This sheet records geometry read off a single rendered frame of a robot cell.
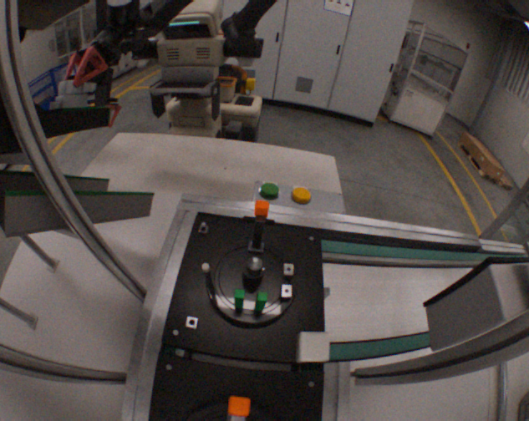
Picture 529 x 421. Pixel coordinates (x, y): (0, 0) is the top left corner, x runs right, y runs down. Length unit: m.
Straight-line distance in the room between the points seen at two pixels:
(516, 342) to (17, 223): 0.41
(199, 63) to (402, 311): 0.99
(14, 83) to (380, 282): 0.61
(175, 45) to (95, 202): 0.72
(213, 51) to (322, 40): 2.40
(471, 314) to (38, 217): 0.37
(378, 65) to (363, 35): 0.48
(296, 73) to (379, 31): 1.35
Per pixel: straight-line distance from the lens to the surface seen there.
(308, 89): 3.29
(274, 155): 0.77
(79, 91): 0.51
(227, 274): 0.34
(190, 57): 0.92
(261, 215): 0.31
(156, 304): 0.38
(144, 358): 0.38
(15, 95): 0.20
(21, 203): 0.26
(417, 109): 4.53
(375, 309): 0.48
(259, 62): 3.21
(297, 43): 3.15
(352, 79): 3.34
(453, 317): 0.17
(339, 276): 0.47
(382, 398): 0.54
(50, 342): 0.62
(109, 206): 0.34
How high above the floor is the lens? 1.30
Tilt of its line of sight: 49 degrees down
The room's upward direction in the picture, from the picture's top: 10 degrees clockwise
